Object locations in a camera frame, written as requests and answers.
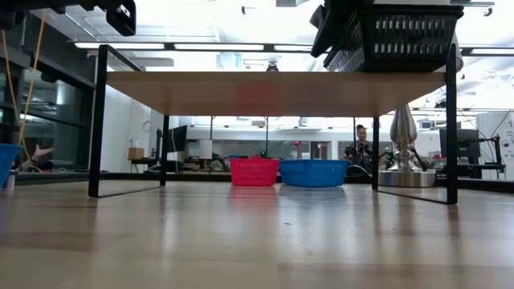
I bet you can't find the red plastic basket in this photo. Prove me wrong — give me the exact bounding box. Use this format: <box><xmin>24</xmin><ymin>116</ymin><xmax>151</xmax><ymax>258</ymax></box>
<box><xmin>229</xmin><ymin>156</ymin><xmax>281</xmax><ymax>188</ymax></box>

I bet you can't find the black monitor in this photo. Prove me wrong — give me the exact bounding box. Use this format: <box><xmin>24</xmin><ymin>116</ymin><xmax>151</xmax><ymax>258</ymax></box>
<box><xmin>439</xmin><ymin>128</ymin><xmax>482</xmax><ymax>165</ymax></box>
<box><xmin>167</xmin><ymin>124</ymin><xmax>189</xmax><ymax>153</ymax></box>

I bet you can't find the white box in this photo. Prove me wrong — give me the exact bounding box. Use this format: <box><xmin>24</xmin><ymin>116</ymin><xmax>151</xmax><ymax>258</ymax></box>
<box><xmin>198</xmin><ymin>139</ymin><xmax>214</xmax><ymax>161</ymax></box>

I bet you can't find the blue plastic basket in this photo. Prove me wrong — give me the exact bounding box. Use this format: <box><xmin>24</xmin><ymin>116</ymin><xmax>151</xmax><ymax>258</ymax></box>
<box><xmin>279</xmin><ymin>159</ymin><xmax>349</xmax><ymax>189</ymax></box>
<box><xmin>0</xmin><ymin>143</ymin><xmax>24</xmax><ymax>189</ymax></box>

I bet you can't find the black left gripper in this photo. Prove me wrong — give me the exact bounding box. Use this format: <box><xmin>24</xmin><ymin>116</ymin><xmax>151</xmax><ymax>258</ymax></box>
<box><xmin>104</xmin><ymin>0</ymin><xmax>138</xmax><ymax>38</ymax></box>

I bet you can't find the person's hand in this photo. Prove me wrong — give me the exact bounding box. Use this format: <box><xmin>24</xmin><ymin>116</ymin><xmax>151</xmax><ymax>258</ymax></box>
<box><xmin>18</xmin><ymin>144</ymin><xmax>56</xmax><ymax>172</ymax></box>

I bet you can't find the black plastic basket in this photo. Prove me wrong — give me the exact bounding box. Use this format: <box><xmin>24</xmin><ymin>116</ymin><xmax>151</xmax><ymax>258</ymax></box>
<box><xmin>323</xmin><ymin>4</ymin><xmax>465</xmax><ymax>74</ymax></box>

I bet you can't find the person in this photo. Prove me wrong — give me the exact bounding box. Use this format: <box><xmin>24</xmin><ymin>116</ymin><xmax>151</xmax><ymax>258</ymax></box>
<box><xmin>344</xmin><ymin>124</ymin><xmax>377</xmax><ymax>174</ymax></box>

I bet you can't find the white board panel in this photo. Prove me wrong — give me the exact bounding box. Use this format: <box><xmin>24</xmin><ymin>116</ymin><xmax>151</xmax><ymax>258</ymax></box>
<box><xmin>475</xmin><ymin>112</ymin><xmax>514</xmax><ymax>182</ymax></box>

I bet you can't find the ceiling light strip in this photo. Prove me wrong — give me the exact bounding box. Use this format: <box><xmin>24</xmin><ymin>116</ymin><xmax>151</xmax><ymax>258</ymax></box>
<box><xmin>74</xmin><ymin>42</ymin><xmax>166</xmax><ymax>51</ymax></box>
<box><xmin>173</xmin><ymin>43</ymin><xmax>265</xmax><ymax>51</ymax></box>
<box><xmin>469</xmin><ymin>47</ymin><xmax>514</xmax><ymax>56</ymax></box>

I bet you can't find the table lamp with white shade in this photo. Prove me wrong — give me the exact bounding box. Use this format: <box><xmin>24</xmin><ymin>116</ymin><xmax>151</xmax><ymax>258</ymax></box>
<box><xmin>371</xmin><ymin>0</ymin><xmax>465</xmax><ymax>189</ymax></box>

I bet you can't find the black aluminium frame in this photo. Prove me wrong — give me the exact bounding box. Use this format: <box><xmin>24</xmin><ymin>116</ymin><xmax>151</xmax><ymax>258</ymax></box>
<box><xmin>14</xmin><ymin>170</ymin><xmax>514</xmax><ymax>193</ymax></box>

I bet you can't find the wooden shelf with black legs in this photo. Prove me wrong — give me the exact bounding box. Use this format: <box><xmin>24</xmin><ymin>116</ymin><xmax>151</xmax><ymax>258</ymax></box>
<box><xmin>88</xmin><ymin>43</ymin><xmax>459</xmax><ymax>206</ymax></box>

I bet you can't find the small grey post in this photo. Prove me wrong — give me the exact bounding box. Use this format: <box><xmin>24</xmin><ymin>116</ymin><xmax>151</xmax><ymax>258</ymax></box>
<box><xmin>3</xmin><ymin>169</ymin><xmax>18</xmax><ymax>190</ymax></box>

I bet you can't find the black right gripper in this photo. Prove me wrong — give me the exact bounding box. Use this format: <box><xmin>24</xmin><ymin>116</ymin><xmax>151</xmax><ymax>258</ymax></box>
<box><xmin>309</xmin><ymin>0</ymin><xmax>376</xmax><ymax>59</ymax></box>

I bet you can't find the yellow cable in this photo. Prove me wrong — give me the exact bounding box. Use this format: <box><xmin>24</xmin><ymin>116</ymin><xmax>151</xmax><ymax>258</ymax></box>
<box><xmin>0</xmin><ymin>10</ymin><xmax>47</xmax><ymax>174</ymax></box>

